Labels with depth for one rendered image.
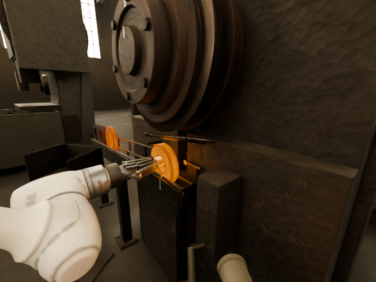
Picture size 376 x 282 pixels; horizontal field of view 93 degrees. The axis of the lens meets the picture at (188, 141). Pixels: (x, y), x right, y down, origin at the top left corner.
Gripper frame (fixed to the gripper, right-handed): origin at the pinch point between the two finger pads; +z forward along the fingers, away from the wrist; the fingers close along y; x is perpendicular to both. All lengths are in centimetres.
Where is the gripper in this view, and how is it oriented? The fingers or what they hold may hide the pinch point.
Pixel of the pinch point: (163, 159)
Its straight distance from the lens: 67.8
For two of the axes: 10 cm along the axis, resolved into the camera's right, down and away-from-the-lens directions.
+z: 7.7, -2.1, 6.0
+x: -0.3, -9.5, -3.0
